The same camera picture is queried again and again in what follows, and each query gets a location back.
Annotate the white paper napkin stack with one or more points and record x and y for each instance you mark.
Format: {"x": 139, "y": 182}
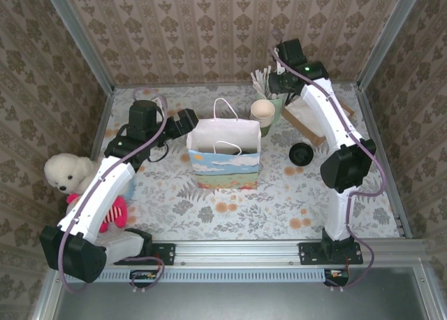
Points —
{"x": 300, "y": 114}

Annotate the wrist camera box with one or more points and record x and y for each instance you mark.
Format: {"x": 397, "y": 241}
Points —
{"x": 279, "y": 65}
{"x": 177, "y": 117}

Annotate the mint green straw holder cup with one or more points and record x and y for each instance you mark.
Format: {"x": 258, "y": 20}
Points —
{"x": 278, "y": 107}

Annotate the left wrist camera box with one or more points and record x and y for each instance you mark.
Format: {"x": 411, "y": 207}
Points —
{"x": 177, "y": 117}

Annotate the landscape print paper gift bag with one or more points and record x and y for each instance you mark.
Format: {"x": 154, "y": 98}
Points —
{"x": 227, "y": 173}

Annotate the white plush bear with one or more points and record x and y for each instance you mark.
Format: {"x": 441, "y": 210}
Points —
{"x": 63, "y": 169}

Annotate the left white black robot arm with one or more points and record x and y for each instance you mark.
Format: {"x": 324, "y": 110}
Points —
{"x": 101, "y": 190}

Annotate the pink striped plush doll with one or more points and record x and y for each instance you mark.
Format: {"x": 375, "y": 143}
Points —
{"x": 118, "y": 211}

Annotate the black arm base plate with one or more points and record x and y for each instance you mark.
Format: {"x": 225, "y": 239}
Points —
{"x": 307, "y": 253}
{"x": 167, "y": 253}

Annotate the light blue plush accessory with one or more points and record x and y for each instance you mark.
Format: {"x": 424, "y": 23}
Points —
{"x": 131, "y": 192}

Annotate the stack of green paper cups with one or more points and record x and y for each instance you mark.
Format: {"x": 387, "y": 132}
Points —
{"x": 262, "y": 112}

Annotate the floral patterned tablecloth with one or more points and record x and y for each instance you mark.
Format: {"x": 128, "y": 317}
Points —
{"x": 227, "y": 211}

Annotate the paper wrapped straw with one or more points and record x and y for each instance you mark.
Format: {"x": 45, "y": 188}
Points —
{"x": 263, "y": 82}
{"x": 269, "y": 71}
{"x": 259, "y": 86}

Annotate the aluminium frame post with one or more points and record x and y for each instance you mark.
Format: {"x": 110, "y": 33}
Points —
{"x": 389, "y": 37}
{"x": 78, "y": 37}

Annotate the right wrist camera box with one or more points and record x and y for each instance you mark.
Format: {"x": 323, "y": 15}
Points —
{"x": 279, "y": 65}

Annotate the aluminium table edge rail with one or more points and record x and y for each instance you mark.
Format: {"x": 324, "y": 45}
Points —
{"x": 104, "y": 117}
{"x": 372, "y": 124}
{"x": 209, "y": 85}

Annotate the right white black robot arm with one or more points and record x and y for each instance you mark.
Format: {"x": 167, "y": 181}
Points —
{"x": 328, "y": 114}

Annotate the grey metal panel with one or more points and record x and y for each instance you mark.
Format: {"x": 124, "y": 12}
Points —
{"x": 227, "y": 302}

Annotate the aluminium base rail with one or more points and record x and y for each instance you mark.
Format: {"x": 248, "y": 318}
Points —
{"x": 237, "y": 252}

